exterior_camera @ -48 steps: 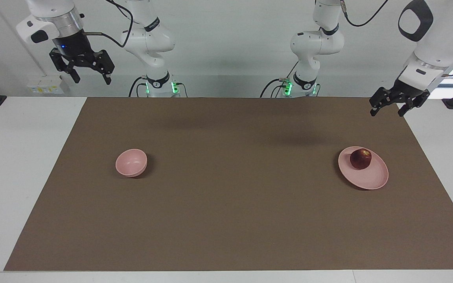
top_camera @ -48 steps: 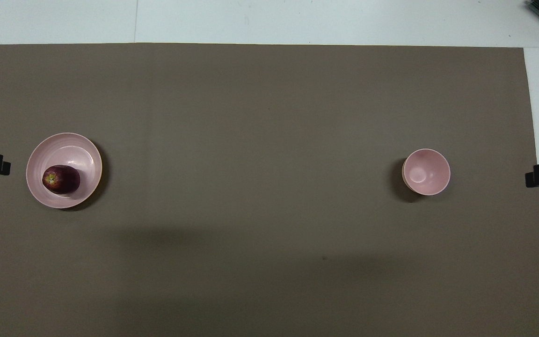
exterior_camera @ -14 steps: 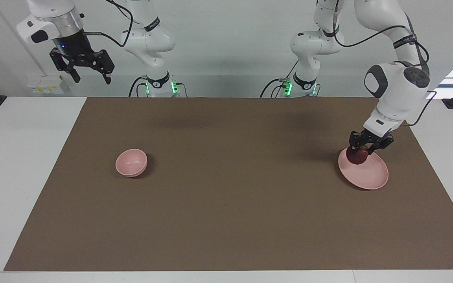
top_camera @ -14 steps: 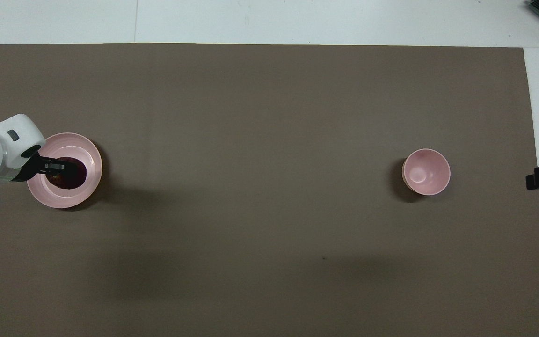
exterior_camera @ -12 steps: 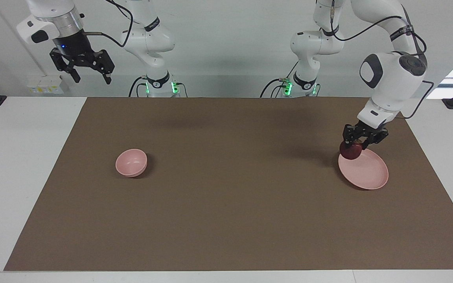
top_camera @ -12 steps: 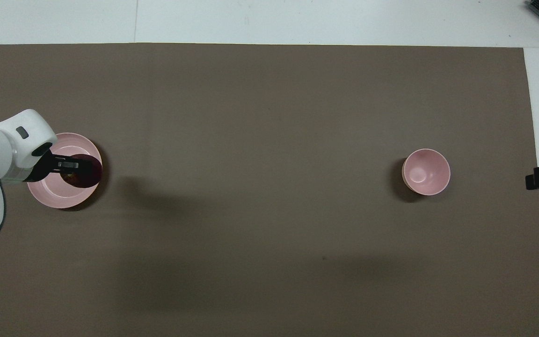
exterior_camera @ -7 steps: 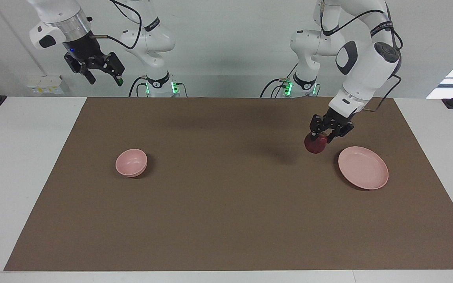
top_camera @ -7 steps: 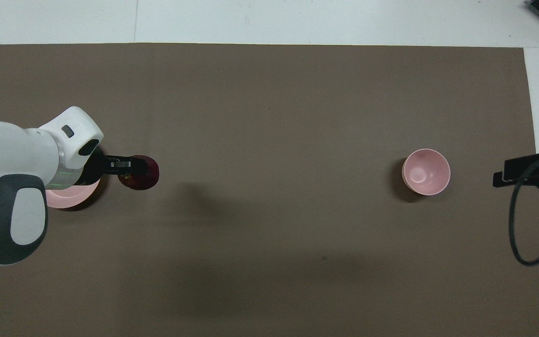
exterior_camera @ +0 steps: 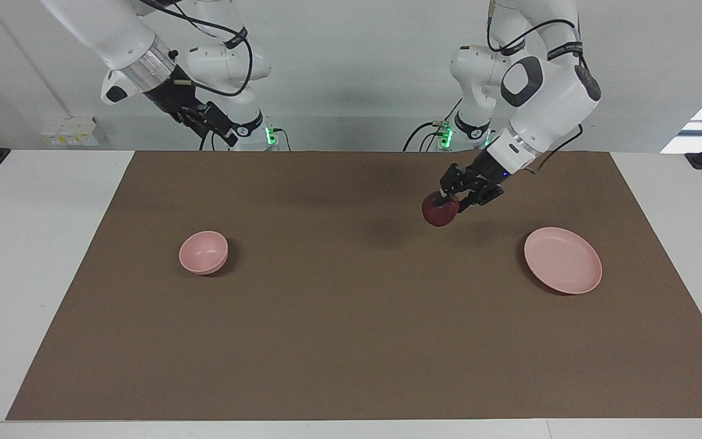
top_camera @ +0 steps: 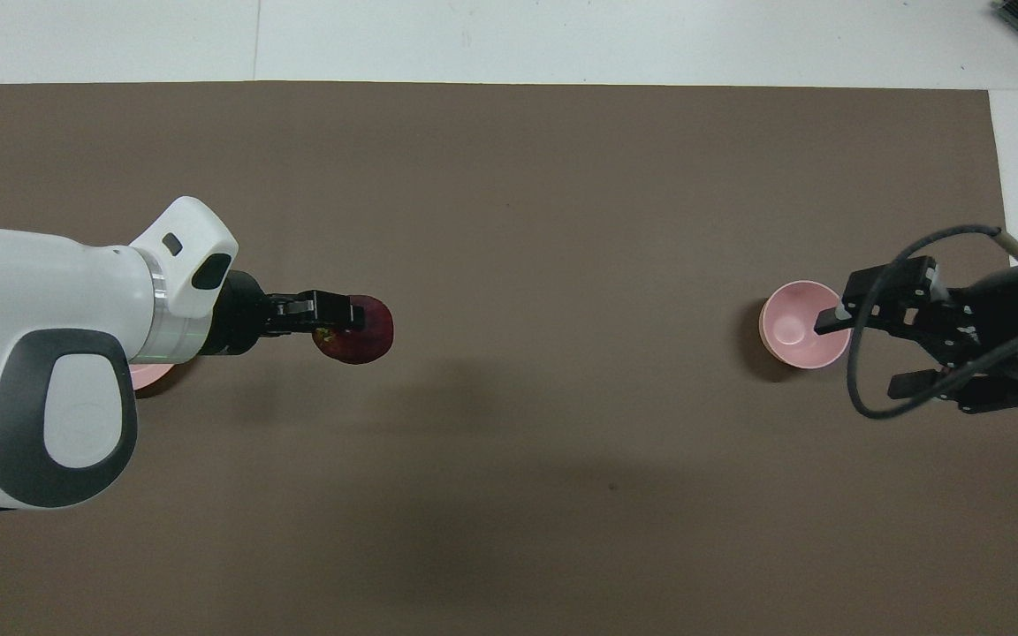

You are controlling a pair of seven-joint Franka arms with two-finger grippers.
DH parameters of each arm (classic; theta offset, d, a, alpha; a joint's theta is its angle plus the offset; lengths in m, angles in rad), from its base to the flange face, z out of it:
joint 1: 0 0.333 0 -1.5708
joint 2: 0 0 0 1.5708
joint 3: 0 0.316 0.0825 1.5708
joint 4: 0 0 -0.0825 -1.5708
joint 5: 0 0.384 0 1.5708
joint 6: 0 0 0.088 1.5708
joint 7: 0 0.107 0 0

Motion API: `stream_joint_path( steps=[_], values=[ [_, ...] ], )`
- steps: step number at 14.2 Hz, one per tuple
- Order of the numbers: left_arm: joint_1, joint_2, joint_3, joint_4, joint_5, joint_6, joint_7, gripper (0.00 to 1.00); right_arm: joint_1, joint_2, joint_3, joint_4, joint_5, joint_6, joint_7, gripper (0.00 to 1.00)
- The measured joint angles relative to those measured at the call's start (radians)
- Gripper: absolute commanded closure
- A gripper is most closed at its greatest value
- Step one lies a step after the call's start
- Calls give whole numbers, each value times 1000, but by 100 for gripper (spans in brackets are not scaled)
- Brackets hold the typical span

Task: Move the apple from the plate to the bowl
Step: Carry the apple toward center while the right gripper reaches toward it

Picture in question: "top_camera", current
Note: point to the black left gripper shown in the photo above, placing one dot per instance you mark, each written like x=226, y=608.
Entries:
x=235, y=316

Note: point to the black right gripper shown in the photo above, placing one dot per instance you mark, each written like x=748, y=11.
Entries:
x=1004, y=327

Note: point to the dark red apple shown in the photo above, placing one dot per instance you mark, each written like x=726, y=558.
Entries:
x=373, y=340

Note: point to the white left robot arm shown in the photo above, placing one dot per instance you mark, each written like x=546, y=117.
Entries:
x=32, y=291

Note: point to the pink bowl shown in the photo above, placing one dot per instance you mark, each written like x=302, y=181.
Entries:
x=793, y=329

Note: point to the pink plate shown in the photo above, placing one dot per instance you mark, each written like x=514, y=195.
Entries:
x=152, y=374

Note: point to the brown table mat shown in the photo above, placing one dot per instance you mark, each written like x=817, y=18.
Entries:
x=562, y=221

